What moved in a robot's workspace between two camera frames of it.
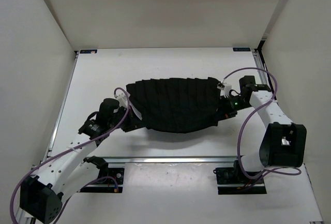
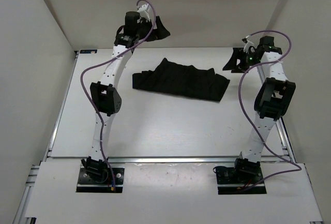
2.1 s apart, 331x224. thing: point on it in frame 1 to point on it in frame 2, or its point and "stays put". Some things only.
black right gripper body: x=230 y=105 to x=248 y=60
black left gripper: x=132 y=127 to x=159 y=33
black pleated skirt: x=177 y=105 to x=174 y=78
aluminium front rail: x=169 y=160 stays put
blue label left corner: x=88 y=51 stays put
